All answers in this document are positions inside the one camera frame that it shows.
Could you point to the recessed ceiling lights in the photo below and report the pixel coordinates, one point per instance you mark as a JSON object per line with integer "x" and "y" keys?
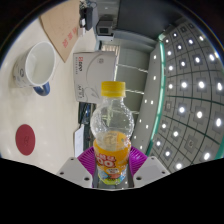
{"x": 199, "y": 115}

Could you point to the grey equipment cabinet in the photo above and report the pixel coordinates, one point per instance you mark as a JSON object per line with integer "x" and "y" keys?
{"x": 104, "y": 29}

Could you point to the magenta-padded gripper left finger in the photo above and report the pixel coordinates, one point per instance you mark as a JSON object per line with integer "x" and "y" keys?
{"x": 73, "y": 170}

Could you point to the black flat device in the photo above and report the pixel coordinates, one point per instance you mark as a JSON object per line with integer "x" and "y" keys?
{"x": 84, "y": 113}

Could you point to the yellow-capped clear drink bottle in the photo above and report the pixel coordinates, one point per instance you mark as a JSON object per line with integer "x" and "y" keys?
{"x": 112, "y": 133}

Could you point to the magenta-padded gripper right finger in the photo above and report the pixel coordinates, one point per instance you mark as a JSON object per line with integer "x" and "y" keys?
{"x": 150, "y": 170}

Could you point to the flat round red coaster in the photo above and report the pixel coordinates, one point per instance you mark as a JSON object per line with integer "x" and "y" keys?
{"x": 25, "y": 140}

